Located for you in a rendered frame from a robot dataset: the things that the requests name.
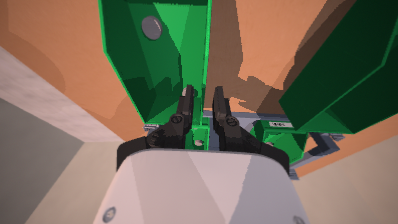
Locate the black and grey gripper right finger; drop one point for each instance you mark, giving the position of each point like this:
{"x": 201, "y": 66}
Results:
{"x": 234, "y": 138}

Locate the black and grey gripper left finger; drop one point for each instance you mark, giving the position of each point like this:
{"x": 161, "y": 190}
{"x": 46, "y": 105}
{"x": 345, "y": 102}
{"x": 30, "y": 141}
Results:
{"x": 171, "y": 135}

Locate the green bin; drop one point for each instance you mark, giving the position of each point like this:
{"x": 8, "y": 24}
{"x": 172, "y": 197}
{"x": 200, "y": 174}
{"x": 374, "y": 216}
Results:
{"x": 155, "y": 72}
{"x": 283, "y": 136}
{"x": 361, "y": 44}
{"x": 199, "y": 133}

